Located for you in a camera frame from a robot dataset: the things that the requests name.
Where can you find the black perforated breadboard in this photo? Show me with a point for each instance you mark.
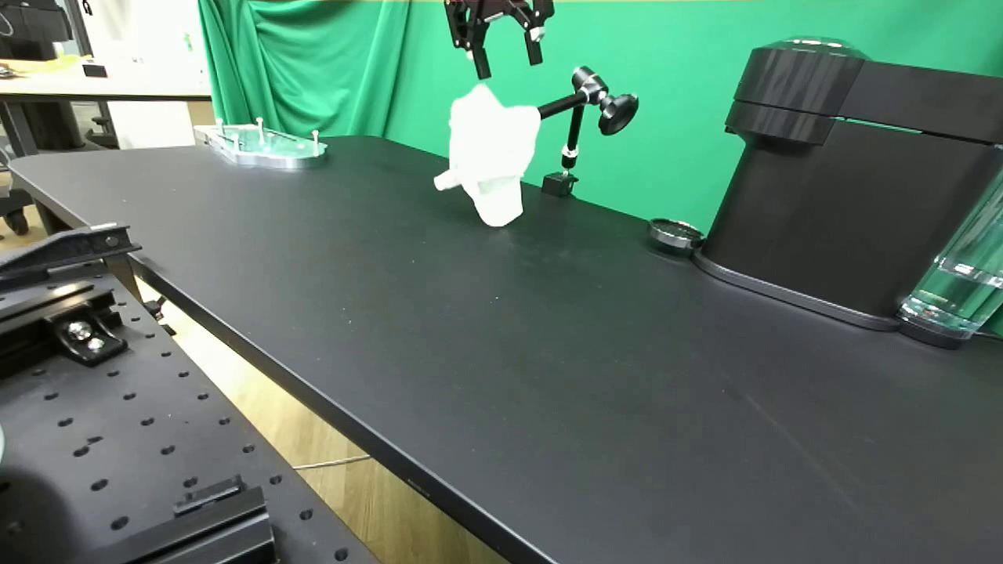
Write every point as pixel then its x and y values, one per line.
pixel 127 450

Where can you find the wooden desk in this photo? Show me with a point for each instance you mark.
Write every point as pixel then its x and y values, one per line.
pixel 104 81

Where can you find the black articulated clamp stand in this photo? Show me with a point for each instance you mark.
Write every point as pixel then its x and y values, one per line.
pixel 599 99

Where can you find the black coffee machine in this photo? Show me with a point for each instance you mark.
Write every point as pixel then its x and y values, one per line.
pixel 834 208

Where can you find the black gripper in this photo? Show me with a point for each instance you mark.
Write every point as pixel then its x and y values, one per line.
pixel 503 10

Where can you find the black aluminium rail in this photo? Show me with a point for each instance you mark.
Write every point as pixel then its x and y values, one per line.
pixel 64 253

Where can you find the clear water tank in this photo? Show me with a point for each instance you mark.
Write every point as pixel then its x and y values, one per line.
pixel 966 277

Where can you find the green backdrop curtain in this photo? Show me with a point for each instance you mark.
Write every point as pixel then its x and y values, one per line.
pixel 690 65

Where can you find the black metal bracket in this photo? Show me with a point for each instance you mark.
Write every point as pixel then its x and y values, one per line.
pixel 90 337

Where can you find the white towel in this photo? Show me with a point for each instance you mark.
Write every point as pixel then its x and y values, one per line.
pixel 491 158

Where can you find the black round disc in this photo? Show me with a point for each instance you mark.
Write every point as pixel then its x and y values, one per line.
pixel 675 235

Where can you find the white cabinet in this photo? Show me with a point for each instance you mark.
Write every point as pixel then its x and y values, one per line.
pixel 147 33

